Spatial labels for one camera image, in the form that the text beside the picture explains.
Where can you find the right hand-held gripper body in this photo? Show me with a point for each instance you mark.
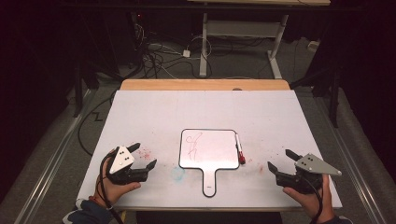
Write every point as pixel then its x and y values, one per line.
pixel 311 166

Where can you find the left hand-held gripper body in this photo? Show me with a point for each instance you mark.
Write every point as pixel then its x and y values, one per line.
pixel 121 161

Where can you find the red whiteboard marker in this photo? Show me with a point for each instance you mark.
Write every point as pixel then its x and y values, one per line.
pixel 240 152

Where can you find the person's left hand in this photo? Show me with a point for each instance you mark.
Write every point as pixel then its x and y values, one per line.
pixel 116 190

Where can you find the person's right hand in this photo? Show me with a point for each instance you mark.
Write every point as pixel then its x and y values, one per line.
pixel 311 203

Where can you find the black stand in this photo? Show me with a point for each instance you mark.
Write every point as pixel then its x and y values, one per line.
pixel 79 90
pixel 333 93

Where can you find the large white cover board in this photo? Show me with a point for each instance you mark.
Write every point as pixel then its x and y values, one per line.
pixel 202 109

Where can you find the wooden table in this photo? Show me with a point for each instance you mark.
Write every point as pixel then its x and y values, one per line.
pixel 202 84

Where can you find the white power adapter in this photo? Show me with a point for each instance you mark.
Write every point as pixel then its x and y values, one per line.
pixel 186 53

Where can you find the metal floor rail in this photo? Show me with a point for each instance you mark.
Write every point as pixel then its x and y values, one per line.
pixel 351 161
pixel 53 161

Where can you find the white metal desk frame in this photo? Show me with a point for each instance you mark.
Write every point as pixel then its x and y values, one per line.
pixel 243 28

